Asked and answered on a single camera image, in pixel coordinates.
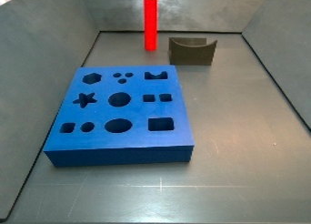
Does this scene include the red hexagonal peg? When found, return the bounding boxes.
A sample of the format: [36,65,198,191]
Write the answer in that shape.
[143,0,158,51]

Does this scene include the blue foam shape board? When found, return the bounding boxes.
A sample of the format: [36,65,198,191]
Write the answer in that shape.
[44,65,195,167]

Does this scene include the black curved holder stand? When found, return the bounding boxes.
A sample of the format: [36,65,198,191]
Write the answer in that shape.
[170,37,218,66]

